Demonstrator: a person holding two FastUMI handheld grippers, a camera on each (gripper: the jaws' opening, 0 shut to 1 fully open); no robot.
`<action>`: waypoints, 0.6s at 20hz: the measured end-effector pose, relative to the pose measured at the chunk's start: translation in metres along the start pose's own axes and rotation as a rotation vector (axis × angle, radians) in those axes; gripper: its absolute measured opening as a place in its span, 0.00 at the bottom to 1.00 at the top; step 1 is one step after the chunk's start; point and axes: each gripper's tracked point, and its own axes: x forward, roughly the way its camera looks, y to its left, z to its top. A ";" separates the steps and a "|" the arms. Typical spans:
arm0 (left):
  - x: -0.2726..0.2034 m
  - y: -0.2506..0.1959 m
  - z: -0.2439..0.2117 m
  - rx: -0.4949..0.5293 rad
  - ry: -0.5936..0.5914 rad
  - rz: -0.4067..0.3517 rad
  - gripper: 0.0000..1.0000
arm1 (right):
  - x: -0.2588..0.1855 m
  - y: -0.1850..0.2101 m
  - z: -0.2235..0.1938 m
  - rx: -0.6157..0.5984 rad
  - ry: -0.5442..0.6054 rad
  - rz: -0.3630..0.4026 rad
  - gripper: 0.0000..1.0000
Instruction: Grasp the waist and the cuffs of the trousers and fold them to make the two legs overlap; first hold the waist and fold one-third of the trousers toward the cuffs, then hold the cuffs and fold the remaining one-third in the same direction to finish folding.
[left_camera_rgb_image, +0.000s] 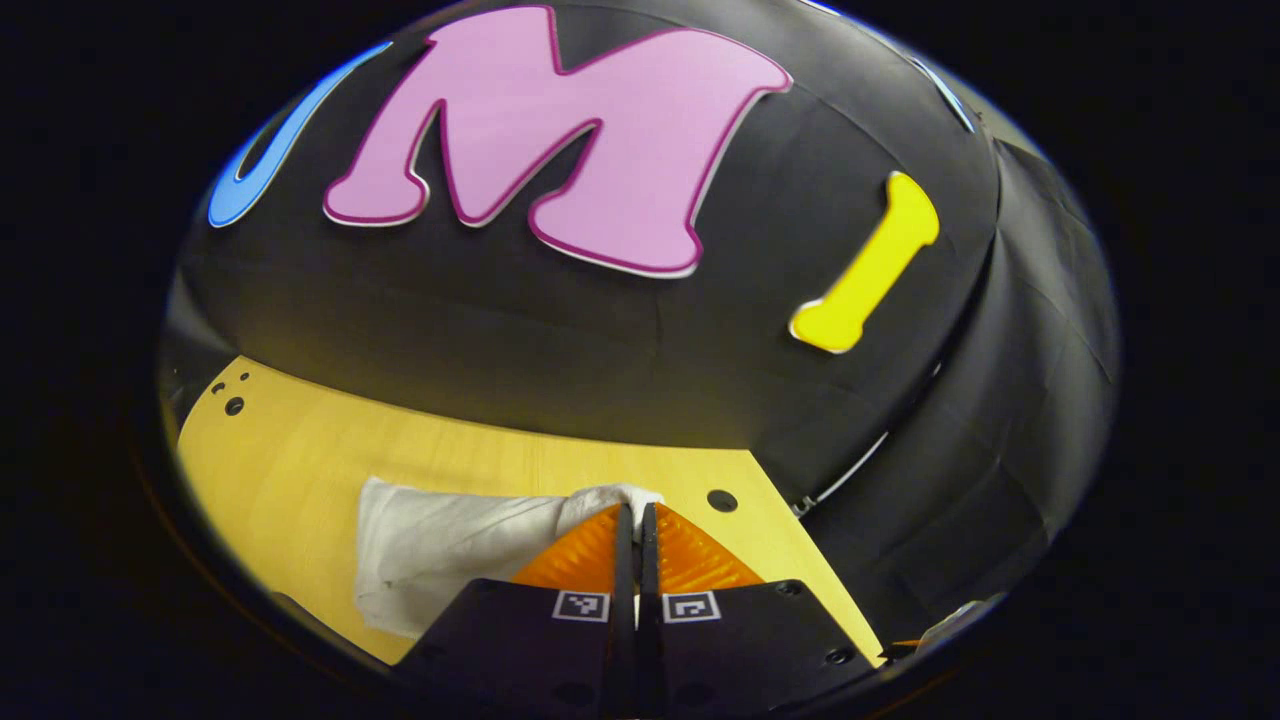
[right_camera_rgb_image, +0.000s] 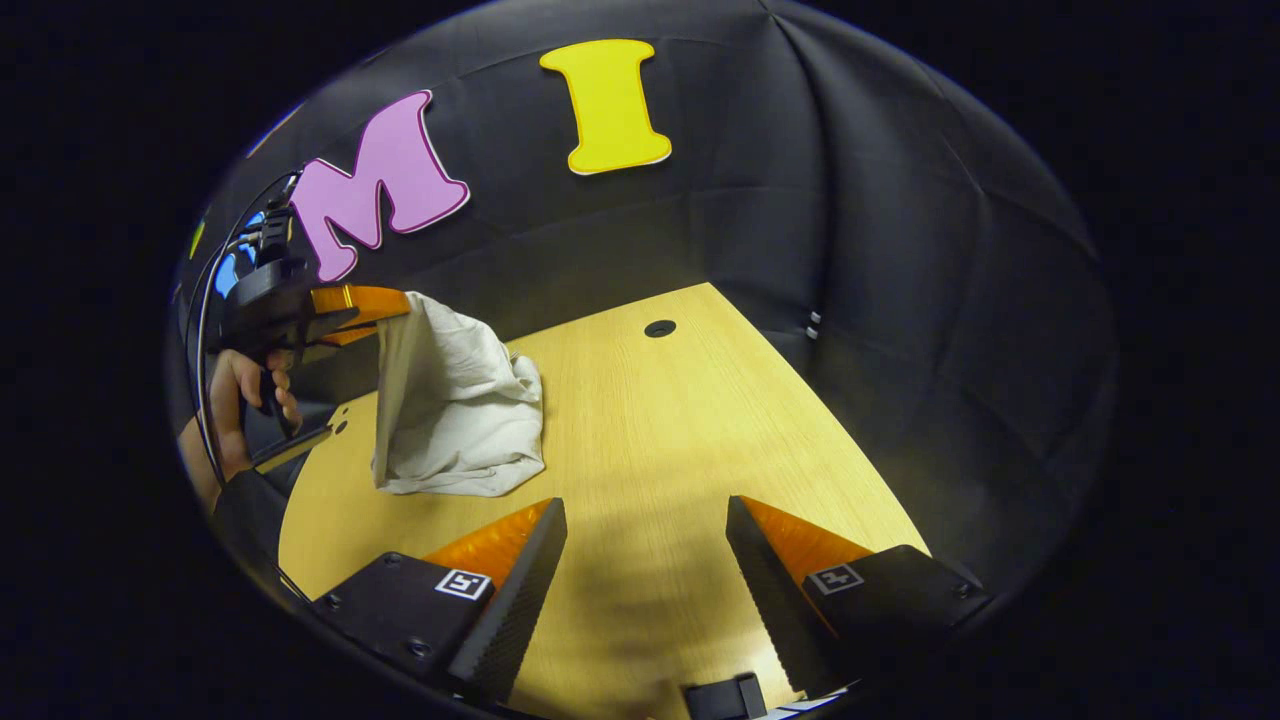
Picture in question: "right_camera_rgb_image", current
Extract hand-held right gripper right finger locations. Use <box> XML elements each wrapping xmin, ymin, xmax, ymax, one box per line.
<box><xmin>726</xmin><ymin>495</ymin><xmax>994</xmax><ymax>699</ymax></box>

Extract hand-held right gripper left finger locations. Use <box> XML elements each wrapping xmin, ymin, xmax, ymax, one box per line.
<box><xmin>308</xmin><ymin>497</ymin><xmax>569</xmax><ymax>706</ymax></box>

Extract white jeans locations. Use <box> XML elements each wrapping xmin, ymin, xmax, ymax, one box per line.
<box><xmin>372</xmin><ymin>290</ymin><xmax>548</xmax><ymax>498</ymax></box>

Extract black backdrop cloth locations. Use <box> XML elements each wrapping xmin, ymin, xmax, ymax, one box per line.
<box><xmin>165</xmin><ymin>0</ymin><xmax>1116</xmax><ymax>601</ymax></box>

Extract black cable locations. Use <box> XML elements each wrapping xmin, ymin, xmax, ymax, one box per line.
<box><xmin>195</xmin><ymin>168</ymin><xmax>301</xmax><ymax>491</ymax></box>

